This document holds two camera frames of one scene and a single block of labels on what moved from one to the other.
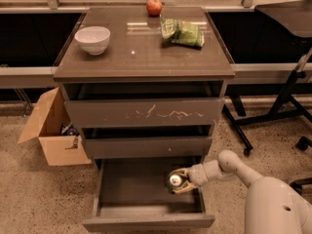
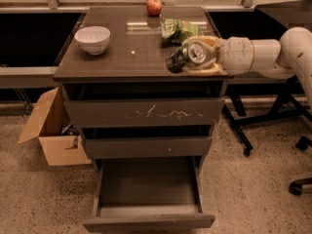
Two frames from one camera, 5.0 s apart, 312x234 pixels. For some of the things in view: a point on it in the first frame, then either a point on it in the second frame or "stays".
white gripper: x=197 y=174 to x=236 y=55
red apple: x=154 y=7 stays
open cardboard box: x=58 y=149 stays
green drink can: x=174 y=182 to x=175 y=59
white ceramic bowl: x=94 y=39 stays
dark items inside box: x=69 y=130 stays
